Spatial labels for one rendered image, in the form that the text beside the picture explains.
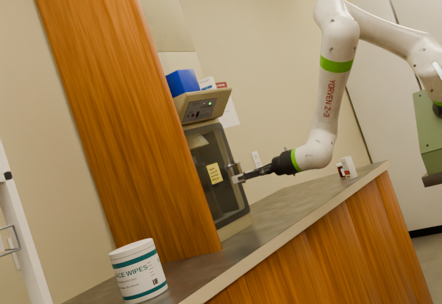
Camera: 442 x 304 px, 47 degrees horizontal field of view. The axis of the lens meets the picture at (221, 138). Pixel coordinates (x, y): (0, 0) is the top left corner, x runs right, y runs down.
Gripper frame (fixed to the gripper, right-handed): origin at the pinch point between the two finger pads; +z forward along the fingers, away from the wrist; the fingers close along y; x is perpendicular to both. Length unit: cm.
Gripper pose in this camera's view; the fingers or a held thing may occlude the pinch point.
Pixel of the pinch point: (242, 176)
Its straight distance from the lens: 208.1
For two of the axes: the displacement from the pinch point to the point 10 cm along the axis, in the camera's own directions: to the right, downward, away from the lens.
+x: 3.2, 9.5, -0.4
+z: -7.8, 2.8, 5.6
